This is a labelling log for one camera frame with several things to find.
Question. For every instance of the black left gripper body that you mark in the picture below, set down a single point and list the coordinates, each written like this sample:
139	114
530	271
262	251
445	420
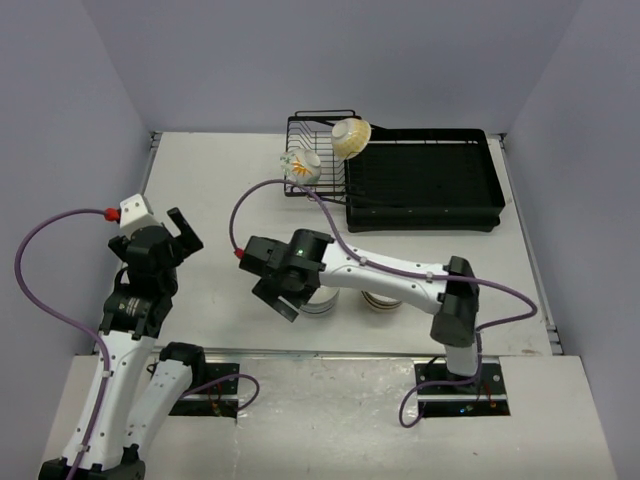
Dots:
172	281

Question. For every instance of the yellow patterned bowl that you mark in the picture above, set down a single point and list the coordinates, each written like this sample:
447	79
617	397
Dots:
349	137

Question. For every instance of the beige floral bowl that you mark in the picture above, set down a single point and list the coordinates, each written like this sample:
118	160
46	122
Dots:
375	295
380	303
384	308

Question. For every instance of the black wire dish rack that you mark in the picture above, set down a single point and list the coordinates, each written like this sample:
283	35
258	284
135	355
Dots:
311	129

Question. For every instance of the white green floral bowl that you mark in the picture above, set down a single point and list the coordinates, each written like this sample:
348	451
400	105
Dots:
301	166

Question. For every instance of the white bowl front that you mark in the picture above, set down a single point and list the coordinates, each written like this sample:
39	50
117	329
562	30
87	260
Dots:
315	313

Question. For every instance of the beige floral bowl back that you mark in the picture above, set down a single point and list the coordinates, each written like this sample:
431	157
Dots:
375	295

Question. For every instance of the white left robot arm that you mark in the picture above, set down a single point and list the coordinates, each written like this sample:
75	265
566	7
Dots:
116	427

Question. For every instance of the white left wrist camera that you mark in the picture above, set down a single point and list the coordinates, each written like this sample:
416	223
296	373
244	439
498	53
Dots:
135	214

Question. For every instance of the white bowl back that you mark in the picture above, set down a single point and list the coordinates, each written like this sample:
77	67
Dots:
324	296

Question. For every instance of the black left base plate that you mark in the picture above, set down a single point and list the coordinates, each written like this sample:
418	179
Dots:
219	401

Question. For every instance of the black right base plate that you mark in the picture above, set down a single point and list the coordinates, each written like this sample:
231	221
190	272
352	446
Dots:
487	397

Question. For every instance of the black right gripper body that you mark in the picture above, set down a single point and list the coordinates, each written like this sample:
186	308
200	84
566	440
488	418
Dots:
271	289

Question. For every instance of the beige floral bowl front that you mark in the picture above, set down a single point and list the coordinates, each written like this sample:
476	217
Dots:
384	308

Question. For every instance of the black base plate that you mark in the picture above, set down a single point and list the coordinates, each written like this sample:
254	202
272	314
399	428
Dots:
219	401
487	397

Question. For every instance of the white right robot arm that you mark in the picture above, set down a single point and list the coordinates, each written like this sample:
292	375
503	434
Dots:
447	292

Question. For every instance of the black dish drying tray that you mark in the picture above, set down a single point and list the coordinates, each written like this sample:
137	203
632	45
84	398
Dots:
423	179

